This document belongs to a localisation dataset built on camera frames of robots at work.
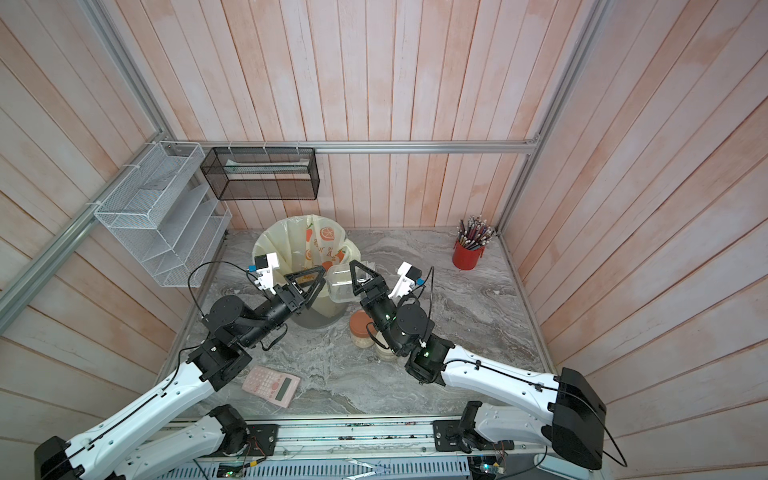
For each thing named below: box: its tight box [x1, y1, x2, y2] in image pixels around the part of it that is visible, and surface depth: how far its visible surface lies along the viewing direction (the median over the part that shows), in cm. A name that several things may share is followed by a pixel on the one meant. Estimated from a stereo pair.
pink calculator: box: [242, 365, 301, 409], surface depth 82 cm
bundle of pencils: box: [456, 215, 495, 250], surface depth 100 cm
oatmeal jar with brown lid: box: [350, 310, 375, 348], surface depth 85 cm
